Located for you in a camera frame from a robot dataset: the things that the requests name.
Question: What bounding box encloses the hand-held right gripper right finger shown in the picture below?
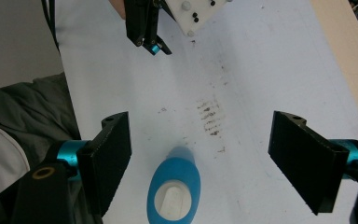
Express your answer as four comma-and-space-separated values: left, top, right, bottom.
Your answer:
267, 110, 351, 217

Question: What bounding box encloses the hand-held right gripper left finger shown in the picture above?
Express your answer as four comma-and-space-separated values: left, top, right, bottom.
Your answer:
76, 111, 133, 217

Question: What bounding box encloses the blue oval bottle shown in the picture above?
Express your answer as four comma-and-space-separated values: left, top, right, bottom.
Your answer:
146, 147, 202, 224

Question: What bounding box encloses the grey-green jacket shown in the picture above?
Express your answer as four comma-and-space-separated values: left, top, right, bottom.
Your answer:
0, 72, 82, 224

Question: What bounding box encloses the white cloth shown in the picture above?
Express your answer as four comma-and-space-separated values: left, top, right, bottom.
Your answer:
0, 119, 32, 204

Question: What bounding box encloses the beige wooden board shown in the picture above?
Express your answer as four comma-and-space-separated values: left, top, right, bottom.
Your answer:
310, 0, 358, 124

